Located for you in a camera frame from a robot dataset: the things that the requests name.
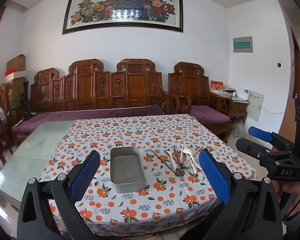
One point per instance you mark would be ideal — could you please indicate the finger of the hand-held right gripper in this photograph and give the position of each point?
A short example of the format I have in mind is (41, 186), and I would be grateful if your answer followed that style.
(250, 147)
(260, 133)

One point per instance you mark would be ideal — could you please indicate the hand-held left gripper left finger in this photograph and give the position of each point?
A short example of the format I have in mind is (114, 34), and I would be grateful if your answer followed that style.
(86, 172)

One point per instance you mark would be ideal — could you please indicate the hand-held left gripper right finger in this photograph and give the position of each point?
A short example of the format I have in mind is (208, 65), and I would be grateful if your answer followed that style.
(212, 172)

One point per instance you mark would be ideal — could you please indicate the metal slotted spoon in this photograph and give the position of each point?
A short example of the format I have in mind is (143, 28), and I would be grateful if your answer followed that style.
(179, 172)

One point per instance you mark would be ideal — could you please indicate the brown wooden chopstick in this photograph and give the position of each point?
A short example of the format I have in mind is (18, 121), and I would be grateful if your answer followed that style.
(181, 155)
(162, 161)

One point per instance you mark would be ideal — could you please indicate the metal tray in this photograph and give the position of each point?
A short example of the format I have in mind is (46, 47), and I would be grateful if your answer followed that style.
(126, 170)

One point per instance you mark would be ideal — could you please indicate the white plastic fork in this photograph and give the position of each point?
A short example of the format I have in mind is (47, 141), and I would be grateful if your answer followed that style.
(173, 161)

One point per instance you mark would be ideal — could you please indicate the white plastic spoon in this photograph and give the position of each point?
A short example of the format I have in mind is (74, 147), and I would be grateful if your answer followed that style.
(190, 152)

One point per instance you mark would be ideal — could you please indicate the wooden side table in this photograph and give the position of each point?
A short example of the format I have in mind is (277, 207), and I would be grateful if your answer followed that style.
(236, 106)

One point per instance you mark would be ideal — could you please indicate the white desk device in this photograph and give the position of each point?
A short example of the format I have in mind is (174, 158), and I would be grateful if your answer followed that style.
(245, 93)

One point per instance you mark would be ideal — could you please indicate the purple armchair cushion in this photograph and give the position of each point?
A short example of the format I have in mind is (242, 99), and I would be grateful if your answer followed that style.
(207, 113)

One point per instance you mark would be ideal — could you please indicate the glass top table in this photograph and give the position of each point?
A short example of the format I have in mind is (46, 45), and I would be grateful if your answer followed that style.
(32, 150)

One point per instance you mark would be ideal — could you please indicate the red card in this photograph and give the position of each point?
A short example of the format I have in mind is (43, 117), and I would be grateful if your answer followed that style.
(216, 85)

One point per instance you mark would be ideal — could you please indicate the orange fruit print tablecloth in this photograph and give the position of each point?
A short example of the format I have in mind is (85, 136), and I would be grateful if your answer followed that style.
(140, 132)

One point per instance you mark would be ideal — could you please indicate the carved wooden sofa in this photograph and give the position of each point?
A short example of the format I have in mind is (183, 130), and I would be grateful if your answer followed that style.
(90, 87)

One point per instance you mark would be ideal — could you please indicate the carved wooden armchair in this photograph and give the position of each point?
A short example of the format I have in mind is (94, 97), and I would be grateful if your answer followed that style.
(190, 85)

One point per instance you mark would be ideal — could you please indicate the cardboard box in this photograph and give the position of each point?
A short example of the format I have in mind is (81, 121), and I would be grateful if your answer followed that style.
(16, 63)

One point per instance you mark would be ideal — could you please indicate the framed peacock flower painting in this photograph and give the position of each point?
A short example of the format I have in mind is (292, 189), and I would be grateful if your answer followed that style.
(125, 2)

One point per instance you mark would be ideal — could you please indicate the white wall cabinet panel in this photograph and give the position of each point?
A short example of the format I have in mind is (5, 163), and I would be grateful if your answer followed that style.
(256, 106)

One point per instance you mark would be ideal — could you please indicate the wall electrical panel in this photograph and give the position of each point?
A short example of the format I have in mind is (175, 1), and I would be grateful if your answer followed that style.
(243, 45)

